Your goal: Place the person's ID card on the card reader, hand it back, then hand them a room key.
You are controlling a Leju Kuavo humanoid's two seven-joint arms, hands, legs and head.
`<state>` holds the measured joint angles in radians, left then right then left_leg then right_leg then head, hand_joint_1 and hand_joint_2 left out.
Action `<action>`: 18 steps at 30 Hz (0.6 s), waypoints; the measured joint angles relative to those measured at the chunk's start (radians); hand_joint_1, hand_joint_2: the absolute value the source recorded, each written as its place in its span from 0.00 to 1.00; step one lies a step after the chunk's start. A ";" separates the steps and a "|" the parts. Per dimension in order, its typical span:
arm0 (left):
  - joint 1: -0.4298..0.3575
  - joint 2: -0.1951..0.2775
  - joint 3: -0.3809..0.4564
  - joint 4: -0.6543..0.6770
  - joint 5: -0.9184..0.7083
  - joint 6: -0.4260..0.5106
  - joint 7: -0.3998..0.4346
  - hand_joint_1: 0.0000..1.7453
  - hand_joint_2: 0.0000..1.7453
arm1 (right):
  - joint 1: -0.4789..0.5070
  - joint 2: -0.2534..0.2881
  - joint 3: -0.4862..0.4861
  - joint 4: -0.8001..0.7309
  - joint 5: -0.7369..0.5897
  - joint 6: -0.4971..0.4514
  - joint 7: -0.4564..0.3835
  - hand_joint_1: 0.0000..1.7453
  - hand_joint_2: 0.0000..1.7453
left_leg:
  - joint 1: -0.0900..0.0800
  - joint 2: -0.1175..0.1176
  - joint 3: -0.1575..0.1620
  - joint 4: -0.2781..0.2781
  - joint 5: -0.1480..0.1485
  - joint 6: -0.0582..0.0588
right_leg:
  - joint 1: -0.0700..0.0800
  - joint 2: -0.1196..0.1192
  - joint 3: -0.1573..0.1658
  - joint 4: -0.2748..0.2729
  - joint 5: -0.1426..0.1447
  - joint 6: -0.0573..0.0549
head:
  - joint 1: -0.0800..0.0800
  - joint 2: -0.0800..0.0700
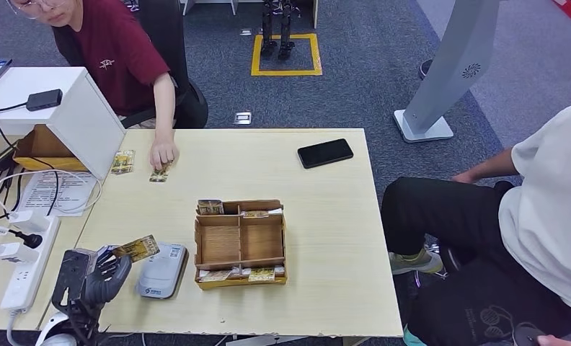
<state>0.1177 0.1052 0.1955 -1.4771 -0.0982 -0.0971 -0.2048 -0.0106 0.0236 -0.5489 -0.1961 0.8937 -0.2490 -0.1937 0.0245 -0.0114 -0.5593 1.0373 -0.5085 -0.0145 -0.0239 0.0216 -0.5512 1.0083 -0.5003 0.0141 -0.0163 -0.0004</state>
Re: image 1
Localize black adapter box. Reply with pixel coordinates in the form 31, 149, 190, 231
26, 89, 63, 112

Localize green sneaker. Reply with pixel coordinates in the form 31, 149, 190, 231
388, 246, 444, 275

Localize white table frame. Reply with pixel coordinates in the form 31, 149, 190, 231
180, 0, 239, 16

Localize teal sneaker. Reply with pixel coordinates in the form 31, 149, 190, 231
402, 325, 428, 346

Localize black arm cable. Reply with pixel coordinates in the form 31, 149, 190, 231
66, 298, 110, 346

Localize person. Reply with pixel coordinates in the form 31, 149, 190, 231
380, 99, 571, 346
6, 0, 182, 172

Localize wooden card organizer box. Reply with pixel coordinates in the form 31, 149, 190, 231
193, 199, 288, 291

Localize brown card stack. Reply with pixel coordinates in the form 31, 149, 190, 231
197, 200, 225, 216

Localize yellow floor tape square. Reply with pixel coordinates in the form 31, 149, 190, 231
250, 32, 323, 77

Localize grey kiosk stand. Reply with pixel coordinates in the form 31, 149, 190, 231
392, 0, 501, 143

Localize white riser box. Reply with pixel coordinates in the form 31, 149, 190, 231
0, 66, 126, 182

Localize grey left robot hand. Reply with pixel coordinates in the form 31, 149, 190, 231
82, 246, 133, 306

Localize large white charger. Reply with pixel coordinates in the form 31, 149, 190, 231
9, 210, 51, 234

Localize white power strip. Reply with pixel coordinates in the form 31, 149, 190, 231
0, 216, 62, 346

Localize grey card reader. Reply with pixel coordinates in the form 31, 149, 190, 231
135, 242, 190, 301

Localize black office chair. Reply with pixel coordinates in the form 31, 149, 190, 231
51, 0, 209, 130

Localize black smartphone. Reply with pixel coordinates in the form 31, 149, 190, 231
297, 138, 354, 169

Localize black humanoid robot legs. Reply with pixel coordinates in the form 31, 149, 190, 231
260, 0, 297, 61

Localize round handheld remote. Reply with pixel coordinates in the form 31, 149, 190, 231
513, 326, 546, 346

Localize small white charger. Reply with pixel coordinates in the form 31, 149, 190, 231
0, 242, 40, 264

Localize bright yellow key card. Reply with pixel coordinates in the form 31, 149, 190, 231
248, 268, 276, 283

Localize printed paper sheet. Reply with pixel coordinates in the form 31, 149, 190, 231
17, 171, 100, 217

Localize black power plug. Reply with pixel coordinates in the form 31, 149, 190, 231
8, 229, 44, 249

